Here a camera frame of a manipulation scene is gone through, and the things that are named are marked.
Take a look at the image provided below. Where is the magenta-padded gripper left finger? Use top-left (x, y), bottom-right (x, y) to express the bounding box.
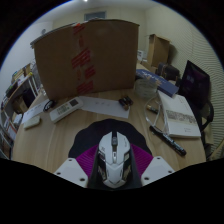
top-left (53, 143), bottom-right (101, 188)

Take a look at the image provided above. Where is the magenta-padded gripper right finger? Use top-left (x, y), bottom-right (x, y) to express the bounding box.
top-left (128, 143), bottom-right (176, 188)

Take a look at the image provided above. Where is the white gaming computer mouse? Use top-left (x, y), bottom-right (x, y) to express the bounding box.
top-left (96, 130), bottom-right (133, 190)

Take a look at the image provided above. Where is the black round mouse pad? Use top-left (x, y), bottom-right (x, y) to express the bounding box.
top-left (68, 118), bottom-right (153, 159)

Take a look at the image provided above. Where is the black marker pen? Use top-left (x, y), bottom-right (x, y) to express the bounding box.
top-left (148, 124), bottom-right (188, 157)

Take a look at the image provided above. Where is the white book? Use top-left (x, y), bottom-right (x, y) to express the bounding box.
top-left (157, 89), bottom-right (202, 139)

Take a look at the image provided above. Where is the white remote control with display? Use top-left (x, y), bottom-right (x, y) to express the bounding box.
top-left (49, 97), bottom-right (84, 124)

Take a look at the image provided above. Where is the blank white paper sheet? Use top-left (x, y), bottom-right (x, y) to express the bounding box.
top-left (78, 95), bottom-right (130, 119)

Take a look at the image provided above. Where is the white paper sheet with writing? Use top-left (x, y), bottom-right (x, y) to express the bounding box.
top-left (21, 98), bottom-right (51, 124)

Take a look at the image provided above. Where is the clear plastic round container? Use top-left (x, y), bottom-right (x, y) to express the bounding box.
top-left (134, 78), bottom-right (158, 99)

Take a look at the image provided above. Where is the bookshelf with books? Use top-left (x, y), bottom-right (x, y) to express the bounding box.
top-left (0, 109), bottom-right (18, 159)

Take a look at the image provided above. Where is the long blue box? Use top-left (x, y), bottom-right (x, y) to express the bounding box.
top-left (135, 68), bottom-right (180, 98)

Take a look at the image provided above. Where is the black monitor screen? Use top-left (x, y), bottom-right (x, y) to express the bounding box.
top-left (178, 59), bottom-right (212, 109)

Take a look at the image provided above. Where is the black bag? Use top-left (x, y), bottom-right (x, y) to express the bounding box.
top-left (156, 62), bottom-right (181, 82)

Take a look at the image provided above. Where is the large brown cardboard box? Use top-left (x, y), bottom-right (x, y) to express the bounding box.
top-left (30, 18), bottom-right (140, 101)

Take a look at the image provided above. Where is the small brown cardboard box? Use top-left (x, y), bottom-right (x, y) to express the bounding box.
top-left (146, 33), bottom-right (172, 69)

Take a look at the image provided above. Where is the white cable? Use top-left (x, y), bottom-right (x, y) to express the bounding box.
top-left (144, 94), bottom-right (168, 134)

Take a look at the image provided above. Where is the black coiled cable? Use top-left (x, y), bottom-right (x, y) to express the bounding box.
top-left (43, 99), bottom-right (57, 113)

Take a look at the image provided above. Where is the cluttered wooden wall desk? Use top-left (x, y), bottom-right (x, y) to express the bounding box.
top-left (3, 61), bottom-right (41, 111)

